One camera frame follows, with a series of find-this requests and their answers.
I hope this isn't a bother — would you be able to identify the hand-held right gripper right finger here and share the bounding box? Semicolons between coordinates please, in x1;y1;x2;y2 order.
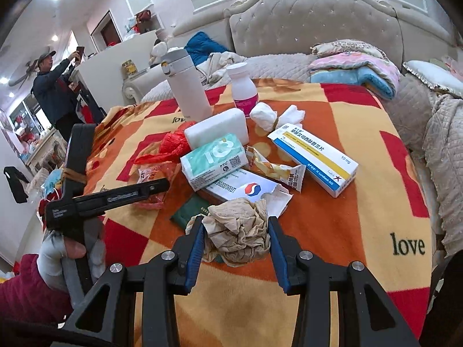
268;216;422;347

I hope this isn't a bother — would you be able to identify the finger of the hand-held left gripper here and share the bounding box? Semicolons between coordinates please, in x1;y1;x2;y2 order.
97;178;170;211

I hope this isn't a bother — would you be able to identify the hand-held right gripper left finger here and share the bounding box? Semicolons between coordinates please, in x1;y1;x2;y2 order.
63;217;207;347

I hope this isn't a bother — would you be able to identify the brown tissue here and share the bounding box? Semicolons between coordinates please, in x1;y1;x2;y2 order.
201;199;272;269

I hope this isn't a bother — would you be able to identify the yellow snack wrapper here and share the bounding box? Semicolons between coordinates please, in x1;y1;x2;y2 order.
245;145;308;193

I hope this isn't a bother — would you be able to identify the white tissue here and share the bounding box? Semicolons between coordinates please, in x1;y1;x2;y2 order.
250;102;281;132
278;104;308;129

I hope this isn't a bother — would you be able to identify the person's left forearm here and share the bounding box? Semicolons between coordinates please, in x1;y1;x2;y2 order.
0;254;75;331

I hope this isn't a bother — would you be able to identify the person's left hand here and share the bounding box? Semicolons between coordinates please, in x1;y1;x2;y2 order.
36;233;110;294

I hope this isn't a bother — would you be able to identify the clear snack packet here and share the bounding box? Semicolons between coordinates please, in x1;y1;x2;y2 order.
137;162;182;211

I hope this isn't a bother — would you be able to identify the dark green packet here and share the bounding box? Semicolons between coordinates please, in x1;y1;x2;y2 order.
170;193;215;230

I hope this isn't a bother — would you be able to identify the red plastic bag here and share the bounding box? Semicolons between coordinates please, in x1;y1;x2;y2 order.
133;130;192;166

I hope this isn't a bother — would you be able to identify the red orange printed blanket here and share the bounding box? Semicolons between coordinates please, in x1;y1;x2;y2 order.
82;77;435;347

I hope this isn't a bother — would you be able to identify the white box red blue logo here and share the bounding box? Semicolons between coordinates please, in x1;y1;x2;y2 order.
200;168;294;225

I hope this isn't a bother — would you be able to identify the green tissue pack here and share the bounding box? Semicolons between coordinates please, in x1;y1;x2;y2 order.
180;133;249;193

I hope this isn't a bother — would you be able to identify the white cabinet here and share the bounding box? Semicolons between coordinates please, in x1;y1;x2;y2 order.
77;30;171;117

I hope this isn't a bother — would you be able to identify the ceiling fan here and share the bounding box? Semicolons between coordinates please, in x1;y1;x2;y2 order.
9;59;41;88

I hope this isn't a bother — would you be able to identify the white box blue yellow stripe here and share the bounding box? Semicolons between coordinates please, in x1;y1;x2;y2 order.
267;123;360;199

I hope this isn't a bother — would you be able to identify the white foam block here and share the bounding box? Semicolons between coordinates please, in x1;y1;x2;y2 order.
184;107;250;151

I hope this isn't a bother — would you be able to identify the white thermos bottle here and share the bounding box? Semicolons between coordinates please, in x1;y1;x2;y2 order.
161;48;214;121

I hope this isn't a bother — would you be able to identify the white plush toy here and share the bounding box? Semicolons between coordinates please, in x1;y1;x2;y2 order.
150;39;171;67

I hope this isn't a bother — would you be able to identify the white pill bottle pink label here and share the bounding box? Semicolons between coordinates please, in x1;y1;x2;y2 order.
226;63;260;119

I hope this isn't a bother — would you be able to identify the cream cloth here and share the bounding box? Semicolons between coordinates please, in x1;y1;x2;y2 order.
196;51;251;84

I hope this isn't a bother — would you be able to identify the blue cloth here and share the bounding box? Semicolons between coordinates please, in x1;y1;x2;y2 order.
184;31;236;68

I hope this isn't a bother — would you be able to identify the pink blue folded quilt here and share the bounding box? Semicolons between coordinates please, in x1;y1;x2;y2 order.
309;51;403;101

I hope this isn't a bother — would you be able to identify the floral folded quilt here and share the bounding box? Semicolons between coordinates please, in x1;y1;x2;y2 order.
310;41;385;59

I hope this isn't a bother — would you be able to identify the beige tufted headboard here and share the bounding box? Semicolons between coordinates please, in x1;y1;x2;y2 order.
169;0;463;77

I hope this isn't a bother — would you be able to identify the white ruffled pillow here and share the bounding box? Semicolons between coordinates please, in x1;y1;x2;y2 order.
402;59;463;99

